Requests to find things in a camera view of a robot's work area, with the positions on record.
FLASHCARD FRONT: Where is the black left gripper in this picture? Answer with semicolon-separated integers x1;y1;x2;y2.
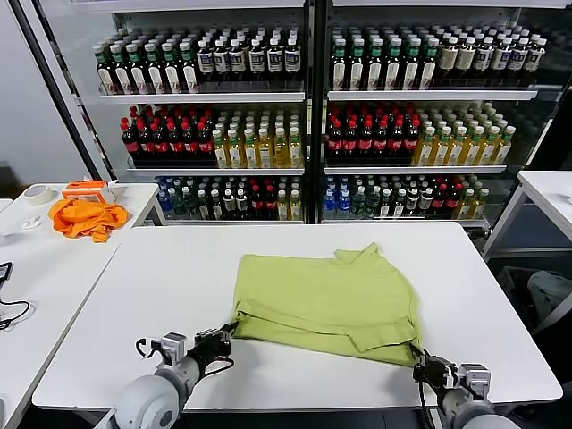
194;321;240;363

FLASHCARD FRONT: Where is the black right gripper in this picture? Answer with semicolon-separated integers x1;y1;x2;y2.
409;342;459;390

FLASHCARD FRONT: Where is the yellow-green t-shirt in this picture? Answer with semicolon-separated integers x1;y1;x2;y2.
230;241;425;368

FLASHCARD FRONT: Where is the red-cap cola bottle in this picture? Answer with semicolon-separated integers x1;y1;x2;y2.
327;120;344;163
403;119;421;163
431;184;448;219
166;122;185;165
181;122;199;165
249;185;265;221
196;122;215;165
373;120;390;163
357;120;374;163
151;122;170;165
264;185;279;221
342;120;359;163
388;120;406;163
136;122;156;165
445;184;463;219
120;122;140;165

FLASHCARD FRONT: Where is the grey bag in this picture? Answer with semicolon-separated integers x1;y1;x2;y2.
525;270;572;314

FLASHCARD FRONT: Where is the white side table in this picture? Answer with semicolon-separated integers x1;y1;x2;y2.
480;171;572;263
0;181;169;245

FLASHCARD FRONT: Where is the crumpled orange cloth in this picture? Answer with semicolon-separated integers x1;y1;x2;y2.
47;198;130;245

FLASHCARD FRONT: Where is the orange and white box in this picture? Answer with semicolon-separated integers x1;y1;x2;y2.
61;180;118;205

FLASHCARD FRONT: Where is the beige masking tape roll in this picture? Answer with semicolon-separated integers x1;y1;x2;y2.
21;184;58;206

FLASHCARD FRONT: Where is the green-cap dark tea bottle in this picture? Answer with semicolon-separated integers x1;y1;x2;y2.
366;38;383;93
402;38;420;92
384;38;402;93
96;43;118;97
418;38;438;92
162;43;182;95
145;44;164;96
331;38;349;93
348;38;366;93
127;44;147;96
111;44;133;96
179;42;200;95

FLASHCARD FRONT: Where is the blue-label dark drink bottle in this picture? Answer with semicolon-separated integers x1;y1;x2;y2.
490;38;511;85
266;38;285;86
229;39;248;86
473;38;493;85
283;38;301;86
213;39;231;86
523;38;547;87
507;38;529;86
196;39;215;86
248;38;266;86

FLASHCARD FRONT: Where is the beige-label dark drink bottle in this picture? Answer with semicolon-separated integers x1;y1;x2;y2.
455;38;475;84
436;38;457;84

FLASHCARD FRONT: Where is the glass cabinet door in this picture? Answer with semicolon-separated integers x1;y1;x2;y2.
504;0;572;173

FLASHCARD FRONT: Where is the white beverage display cabinet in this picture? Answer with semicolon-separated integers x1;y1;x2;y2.
106;0;314;227
315;0;544;229

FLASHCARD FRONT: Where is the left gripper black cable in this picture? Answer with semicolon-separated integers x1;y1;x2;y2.
203;355;236;376

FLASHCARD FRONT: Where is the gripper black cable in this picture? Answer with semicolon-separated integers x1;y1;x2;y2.
417;379;437;429
203;355;236;376

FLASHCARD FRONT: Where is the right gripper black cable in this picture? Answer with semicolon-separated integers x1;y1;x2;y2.
417;379;437;429

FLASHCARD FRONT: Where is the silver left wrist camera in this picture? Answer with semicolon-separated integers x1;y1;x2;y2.
159;331;188;366

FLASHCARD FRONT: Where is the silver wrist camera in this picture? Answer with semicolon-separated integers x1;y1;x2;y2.
159;331;188;366
458;364;492;399

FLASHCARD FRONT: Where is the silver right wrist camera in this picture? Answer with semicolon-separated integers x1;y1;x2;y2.
458;364;492;399

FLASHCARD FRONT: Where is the left camera black cable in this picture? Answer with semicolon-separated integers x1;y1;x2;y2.
135;337;162;361

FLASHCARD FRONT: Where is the thin black table cable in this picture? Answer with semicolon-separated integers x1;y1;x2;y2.
0;299;37;332

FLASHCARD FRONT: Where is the black cabinet centre post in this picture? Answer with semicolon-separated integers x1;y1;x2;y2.
303;0;334;224

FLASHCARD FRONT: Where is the black slanted frame bar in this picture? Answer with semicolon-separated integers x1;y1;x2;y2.
11;0;113;182

